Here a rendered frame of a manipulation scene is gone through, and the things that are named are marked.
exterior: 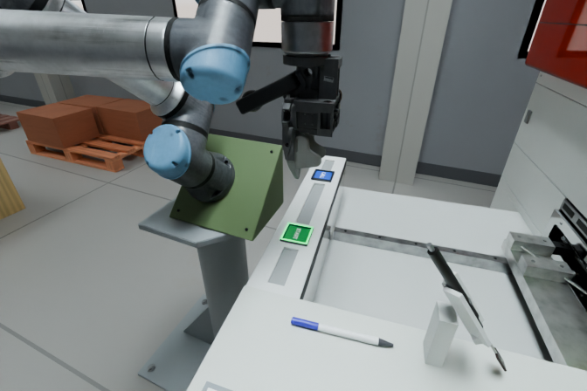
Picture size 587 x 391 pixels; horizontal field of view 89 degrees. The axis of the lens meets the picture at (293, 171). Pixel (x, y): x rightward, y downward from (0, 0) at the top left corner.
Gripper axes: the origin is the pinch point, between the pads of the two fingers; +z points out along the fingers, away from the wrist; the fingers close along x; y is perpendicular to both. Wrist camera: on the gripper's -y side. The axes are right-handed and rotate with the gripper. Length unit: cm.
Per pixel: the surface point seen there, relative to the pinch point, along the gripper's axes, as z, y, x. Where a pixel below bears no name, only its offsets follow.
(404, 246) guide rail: 26.4, 24.0, 17.0
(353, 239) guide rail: 27.2, 11.3, 17.0
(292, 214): 14.7, -2.3, 6.6
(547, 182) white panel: 14, 58, 39
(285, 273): 15.1, 1.5, -10.0
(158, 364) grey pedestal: 109, -64, 10
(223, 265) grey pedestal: 46, -28, 15
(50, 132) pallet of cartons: 79, -300, 155
